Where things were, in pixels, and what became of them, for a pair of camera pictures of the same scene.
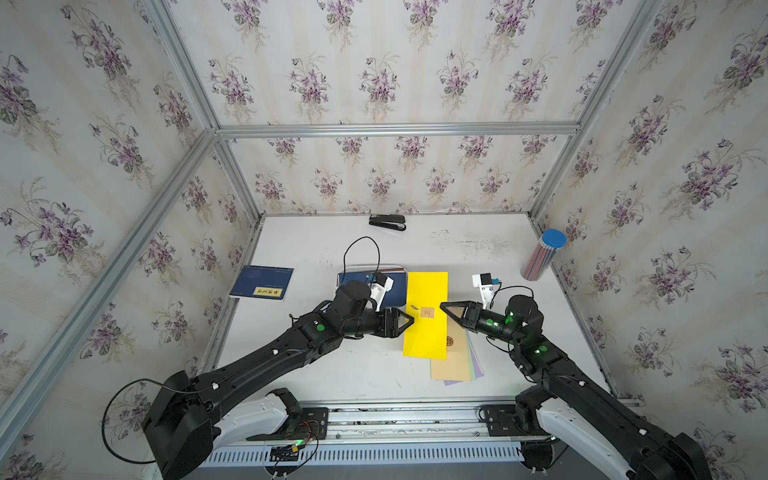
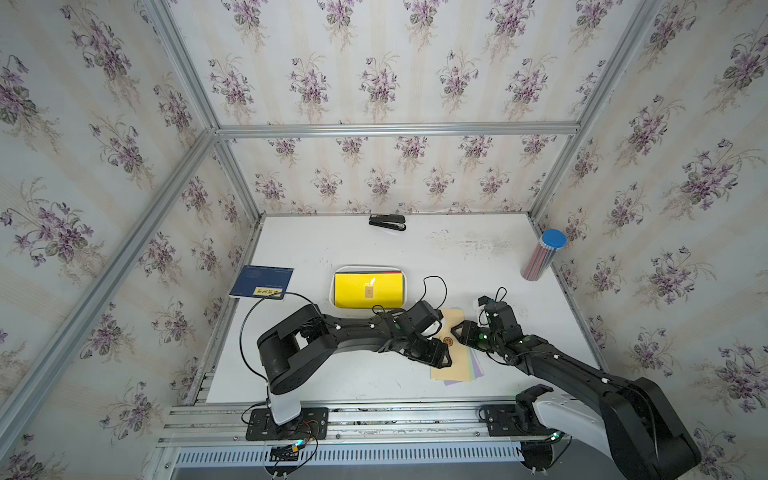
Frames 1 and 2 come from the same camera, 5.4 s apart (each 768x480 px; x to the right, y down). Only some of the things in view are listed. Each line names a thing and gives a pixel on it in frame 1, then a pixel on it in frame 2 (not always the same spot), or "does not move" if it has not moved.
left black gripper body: (370, 323) to (420, 349)
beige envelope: (456, 366) does not move
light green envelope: (471, 360) does not move
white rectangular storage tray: (398, 297) does not move
